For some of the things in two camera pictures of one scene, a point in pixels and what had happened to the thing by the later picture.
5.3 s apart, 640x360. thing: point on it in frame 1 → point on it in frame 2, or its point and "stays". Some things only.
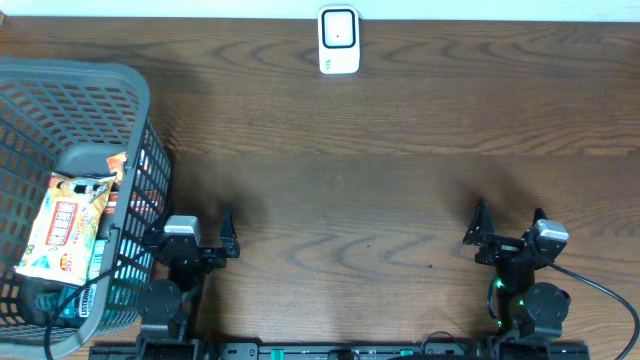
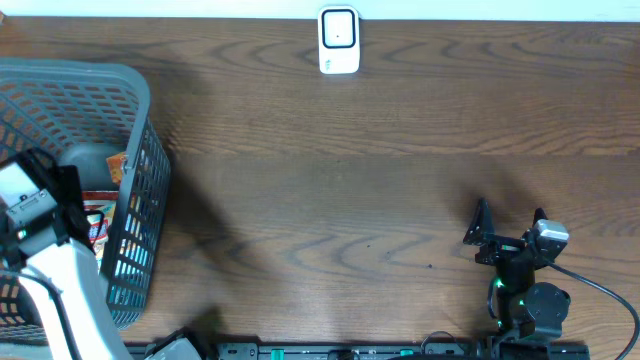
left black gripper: (216, 258) → (65, 179)
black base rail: (342, 351) stays
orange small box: (116, 165) stays
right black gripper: (500, 248) stays
